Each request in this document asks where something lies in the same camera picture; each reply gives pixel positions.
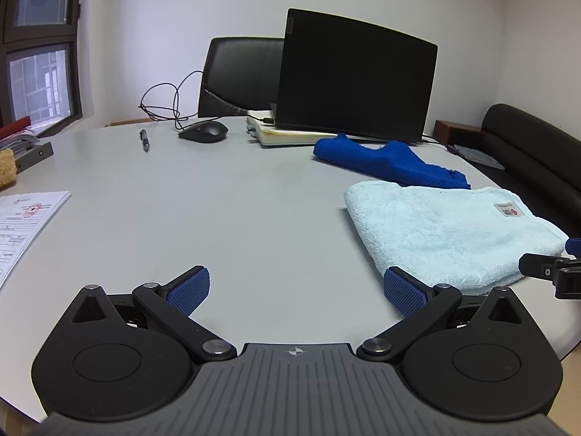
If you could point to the tan loofah sponge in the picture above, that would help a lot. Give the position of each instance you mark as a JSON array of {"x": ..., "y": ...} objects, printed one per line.
[{"x": 7, "y": 168}]

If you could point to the black laptop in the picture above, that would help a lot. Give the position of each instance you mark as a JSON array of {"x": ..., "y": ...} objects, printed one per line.
[{"x": 354, "y": 77}]

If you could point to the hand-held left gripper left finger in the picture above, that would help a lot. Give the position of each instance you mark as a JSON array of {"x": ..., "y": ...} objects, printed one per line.
[{"x": 188, "y": 288}]

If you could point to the printed paper sheets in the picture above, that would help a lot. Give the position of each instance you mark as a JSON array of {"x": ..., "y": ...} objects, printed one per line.
[{"x": 22, "y": 227}]

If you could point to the black computer mouse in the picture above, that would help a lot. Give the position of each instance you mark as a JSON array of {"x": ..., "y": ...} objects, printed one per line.
[{"x": 204, "y": 131}]

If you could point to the black pen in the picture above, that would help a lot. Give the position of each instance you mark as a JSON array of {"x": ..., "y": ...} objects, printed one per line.
[{"x": 145, "y": 141}]

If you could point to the dark framed window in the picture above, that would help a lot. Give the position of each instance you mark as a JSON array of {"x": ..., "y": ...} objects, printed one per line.
[{"x": 41, "y": 81}]

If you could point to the grey folded cloth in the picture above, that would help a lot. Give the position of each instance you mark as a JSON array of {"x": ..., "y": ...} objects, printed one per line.
[{"x": 479, "y": 156}]

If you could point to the light blue towel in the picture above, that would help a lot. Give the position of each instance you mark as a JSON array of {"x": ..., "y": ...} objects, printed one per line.
[{"x": 431, "y": 231}]

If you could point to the dark blue cloth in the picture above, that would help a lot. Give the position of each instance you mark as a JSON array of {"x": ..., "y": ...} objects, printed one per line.
[{"x": 399, "y": 163}]

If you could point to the stack of file folders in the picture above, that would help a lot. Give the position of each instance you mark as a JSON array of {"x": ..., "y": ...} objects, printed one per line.
[{"x": 31, "y": 154}]

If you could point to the brown wooden side table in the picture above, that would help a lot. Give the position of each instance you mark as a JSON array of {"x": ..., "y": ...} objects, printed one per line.
[{"x": 454, "y": 129}]

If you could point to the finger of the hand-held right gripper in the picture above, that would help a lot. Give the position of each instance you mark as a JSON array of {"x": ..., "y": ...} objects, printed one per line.
[
  {"x": 574, "y": 246},
  {"x": 542, "y": 268}
]

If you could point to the cream paper notebook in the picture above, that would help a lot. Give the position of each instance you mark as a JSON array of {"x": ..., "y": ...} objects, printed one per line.
[{"x": 281, "y": 138}]

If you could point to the black leather sofa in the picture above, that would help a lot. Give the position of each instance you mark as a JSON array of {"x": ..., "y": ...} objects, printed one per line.
[{"x": 535, "y": 154}]

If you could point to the black office chair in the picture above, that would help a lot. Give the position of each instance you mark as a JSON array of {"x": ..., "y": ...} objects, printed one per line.
[{"x": 240, "y": 72}]

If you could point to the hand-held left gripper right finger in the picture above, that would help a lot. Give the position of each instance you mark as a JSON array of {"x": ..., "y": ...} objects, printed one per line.
[{"x": 404, "y": 290}]

